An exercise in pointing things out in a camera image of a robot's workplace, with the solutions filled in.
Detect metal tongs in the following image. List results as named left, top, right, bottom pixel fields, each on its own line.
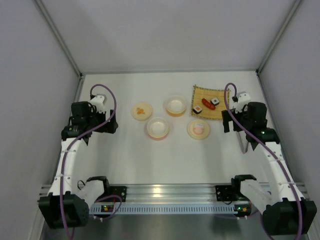
left=236, top=132, right=249, bottom=154

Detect sushi roll dark centre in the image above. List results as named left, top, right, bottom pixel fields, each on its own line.
left=210, top=97, right=220, bottom=106

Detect red toy sausage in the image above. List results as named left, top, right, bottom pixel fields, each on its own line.
left=201, top=98, right=216, bottom=111

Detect lid with orange knob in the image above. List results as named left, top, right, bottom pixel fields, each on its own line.
left=131, top=102, right=153, bottom=121

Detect sushi roll orange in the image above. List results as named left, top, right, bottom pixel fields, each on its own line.
left=192, top=105, right=203, bottom=115

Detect orange bowl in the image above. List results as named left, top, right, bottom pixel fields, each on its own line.
left=164, top=95, right=187, bottom=117

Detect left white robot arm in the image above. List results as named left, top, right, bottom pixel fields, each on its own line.
left=38, top=100, right=119, bottom=229

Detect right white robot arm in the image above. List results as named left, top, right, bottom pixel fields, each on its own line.
left=221, top=102, right=317, bottom=240

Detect lid with pink knob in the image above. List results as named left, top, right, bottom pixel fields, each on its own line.
left=187, top=119, right=211, bottom=140

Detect bamboo sushi mat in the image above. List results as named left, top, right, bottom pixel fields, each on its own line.
left=190, top=85, right=227, bottom=121

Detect pink bowl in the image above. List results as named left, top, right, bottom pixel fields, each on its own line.
left=146, top=117, right=170, bottom=141

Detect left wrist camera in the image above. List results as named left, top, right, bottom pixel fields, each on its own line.
left=89, top=94, right=107, bottom=114

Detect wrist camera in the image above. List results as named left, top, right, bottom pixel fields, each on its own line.
left=89, top=94, right=107, bottom=114
left=232, top=91, right=251, bottom=112

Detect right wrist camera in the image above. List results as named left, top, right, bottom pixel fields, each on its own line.
left=232, top=91, right=251, bottom=112

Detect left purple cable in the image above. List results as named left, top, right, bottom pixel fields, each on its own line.
left=59, top=84, right=123, bottom=240

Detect purple cable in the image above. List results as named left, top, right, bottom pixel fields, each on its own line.
left=223, top=82, right=305, bottom=240
left=59, top=84, right=123, bottom=240

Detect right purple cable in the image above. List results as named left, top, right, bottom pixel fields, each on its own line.
left=223, top=82, right=305, bottom=240

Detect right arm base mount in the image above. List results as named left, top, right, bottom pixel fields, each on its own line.
left=215, top=174, right=257, bottom=205

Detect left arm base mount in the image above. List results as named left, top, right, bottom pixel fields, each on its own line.
left=85, top=176, right=127, bottom=202

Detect left aluminium frame post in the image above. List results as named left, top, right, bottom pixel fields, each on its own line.
left=32, top=0, right=83, bottom=78

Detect aluminium frame post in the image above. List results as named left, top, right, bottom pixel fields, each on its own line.
left=32, top=0, right=83, bottom=78
left=255, top=0, right=304, bottom=76

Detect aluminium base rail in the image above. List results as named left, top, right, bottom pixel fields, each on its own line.
left=39, top=183, right=308, bottom=201

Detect slotted cable duct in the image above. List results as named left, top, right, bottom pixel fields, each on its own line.
left=89, top=203, right=252, bottom=215

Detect right aluminium frame post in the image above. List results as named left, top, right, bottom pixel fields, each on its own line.
left=255, top=0, right=304, bottom=76

